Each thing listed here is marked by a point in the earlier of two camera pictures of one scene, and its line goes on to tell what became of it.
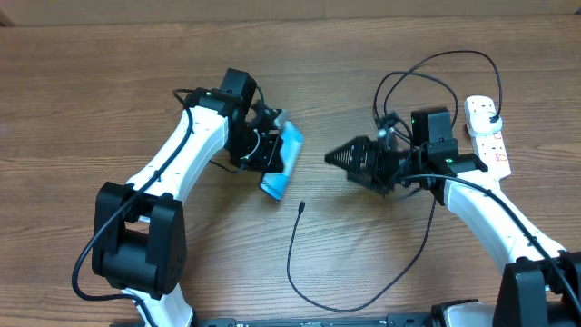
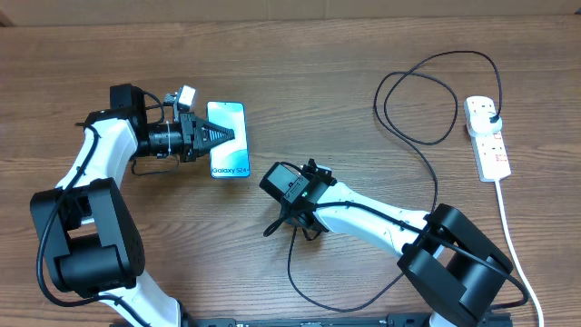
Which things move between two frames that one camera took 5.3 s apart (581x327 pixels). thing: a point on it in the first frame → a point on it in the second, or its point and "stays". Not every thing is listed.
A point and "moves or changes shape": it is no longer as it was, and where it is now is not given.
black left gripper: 270,159 → 193,144
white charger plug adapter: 481,123 stays
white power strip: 489,147 stays
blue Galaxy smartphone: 274,184 moves or changes shape
